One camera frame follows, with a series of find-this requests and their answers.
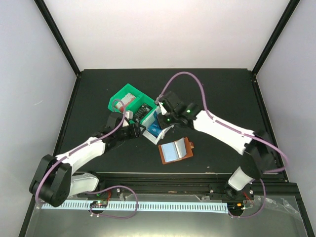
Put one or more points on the black frame post right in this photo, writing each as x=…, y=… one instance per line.
x=286, y=15

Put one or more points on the black frame post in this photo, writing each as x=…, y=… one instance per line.
x=286, y=15
x=41, y=5

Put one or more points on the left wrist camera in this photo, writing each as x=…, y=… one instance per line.
x=128, y=118

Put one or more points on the green double storage bin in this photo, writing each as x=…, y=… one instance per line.
x=136, y=104

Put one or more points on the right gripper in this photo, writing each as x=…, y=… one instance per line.
x=163, y=124

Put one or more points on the red white cards stack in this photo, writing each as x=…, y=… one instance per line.
x=125, y=101

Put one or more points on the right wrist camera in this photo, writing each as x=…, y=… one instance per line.
x=162, y=108

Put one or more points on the white slotted cable duct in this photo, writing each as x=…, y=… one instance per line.
x=154, y=206

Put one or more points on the white storage bin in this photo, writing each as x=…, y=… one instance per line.
x=147, y=121

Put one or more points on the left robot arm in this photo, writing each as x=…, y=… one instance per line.
x=55, y=179

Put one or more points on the black frame post left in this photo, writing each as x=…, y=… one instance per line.
x=41, y=5

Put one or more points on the blue cards stack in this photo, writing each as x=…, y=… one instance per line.
x=155, y=128

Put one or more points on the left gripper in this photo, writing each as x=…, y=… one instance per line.
x=136, y=132

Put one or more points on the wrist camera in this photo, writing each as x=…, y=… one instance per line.
x=162, y=108
x=128, y=118

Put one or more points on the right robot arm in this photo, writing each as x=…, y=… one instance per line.
x=257, y=156

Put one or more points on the brown leather card holder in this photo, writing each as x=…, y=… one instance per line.
x=176, y=151

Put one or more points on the black cards stack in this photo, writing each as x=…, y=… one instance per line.
x=142, y=112

